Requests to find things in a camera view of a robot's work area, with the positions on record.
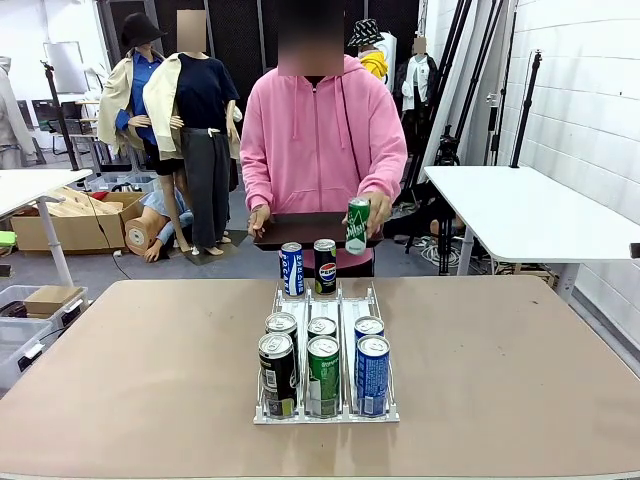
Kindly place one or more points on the person's right hand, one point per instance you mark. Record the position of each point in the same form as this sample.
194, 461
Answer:
260, 220

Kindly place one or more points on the person's left hand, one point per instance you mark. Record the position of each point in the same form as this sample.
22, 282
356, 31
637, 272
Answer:
380, 210

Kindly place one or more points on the green Sprite can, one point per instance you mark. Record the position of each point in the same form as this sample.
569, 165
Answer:
324, 380
322, 327
357, 230

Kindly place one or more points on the dark brown serving tray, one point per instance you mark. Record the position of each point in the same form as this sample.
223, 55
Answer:
300, 230

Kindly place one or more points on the blue Pocari Sweat can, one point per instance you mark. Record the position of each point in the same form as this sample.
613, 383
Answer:
292, 270
372, 380
369, 326

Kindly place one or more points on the person's right forearm pink sleeve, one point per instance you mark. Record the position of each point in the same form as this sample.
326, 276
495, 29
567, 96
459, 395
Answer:
255, 190

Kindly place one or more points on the person's left forearm pink sleeve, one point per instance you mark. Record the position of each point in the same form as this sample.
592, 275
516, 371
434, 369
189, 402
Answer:
387, 175

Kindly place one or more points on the person in pink hoodie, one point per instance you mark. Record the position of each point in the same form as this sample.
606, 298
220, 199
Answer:
320, 150

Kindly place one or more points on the black Pepsi can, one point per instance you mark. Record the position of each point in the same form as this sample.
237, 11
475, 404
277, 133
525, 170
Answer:
325, 270
277, 380
281, 324

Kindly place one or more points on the mannequin torso in blue cloth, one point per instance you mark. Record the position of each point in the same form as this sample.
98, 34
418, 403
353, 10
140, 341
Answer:
140, 232

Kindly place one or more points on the mannequin in white jacket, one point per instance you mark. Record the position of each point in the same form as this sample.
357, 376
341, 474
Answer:
417, 75

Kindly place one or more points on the white table with square leg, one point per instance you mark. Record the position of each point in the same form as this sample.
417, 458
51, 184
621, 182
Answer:
525, 210

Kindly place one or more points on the mannequin in navy top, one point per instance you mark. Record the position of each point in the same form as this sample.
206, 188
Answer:
205, 85

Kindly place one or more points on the mannequin in yellow hoodie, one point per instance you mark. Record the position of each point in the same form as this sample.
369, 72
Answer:
374, 62

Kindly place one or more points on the clear bins with tools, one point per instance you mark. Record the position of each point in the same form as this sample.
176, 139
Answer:
107, 182

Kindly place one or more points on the flat brown box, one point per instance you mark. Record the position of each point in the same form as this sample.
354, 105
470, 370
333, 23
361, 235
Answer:
530, 272

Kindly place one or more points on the black stand pole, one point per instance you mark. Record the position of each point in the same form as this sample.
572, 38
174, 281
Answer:
452, 50
481, 50

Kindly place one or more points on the black light stand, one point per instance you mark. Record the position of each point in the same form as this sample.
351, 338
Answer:
525, 110

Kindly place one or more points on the patterned bucket hat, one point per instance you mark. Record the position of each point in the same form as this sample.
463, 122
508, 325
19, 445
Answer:
366, 32

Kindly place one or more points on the mannequin in blue shirt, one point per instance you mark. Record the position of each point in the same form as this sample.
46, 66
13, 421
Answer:
145, 75

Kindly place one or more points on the large cardboard box with wood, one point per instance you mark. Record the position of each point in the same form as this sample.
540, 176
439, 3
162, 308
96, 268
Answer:
65, 232

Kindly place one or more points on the clear can dispenser rack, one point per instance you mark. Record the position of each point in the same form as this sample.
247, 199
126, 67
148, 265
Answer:
325, 420

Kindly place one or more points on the small flat cardboard box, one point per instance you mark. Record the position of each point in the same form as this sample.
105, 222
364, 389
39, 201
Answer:
52, 295

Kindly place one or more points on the black bucket hat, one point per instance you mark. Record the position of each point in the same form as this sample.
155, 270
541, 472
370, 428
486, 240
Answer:
140, 30

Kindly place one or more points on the black tripod stand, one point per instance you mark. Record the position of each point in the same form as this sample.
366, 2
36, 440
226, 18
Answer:
60, 117

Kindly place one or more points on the white table with round leg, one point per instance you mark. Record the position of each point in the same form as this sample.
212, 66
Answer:
30, 185

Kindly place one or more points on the white board panel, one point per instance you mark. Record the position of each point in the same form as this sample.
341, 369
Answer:
65, 67

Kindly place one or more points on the black clamp block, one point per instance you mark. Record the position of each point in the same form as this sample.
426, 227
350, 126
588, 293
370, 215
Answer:
635, 251

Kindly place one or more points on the clear plastic storage bin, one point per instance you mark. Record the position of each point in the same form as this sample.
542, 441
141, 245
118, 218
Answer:
20, 345
10, 297

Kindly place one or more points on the mannequin in grey hoodie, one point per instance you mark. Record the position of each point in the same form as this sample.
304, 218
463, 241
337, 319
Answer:
10, 115

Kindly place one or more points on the dark mannequin base plate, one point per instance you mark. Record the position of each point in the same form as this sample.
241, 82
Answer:
202, 257

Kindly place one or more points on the black camera on tripod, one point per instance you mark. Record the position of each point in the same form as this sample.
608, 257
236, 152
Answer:
446, 150

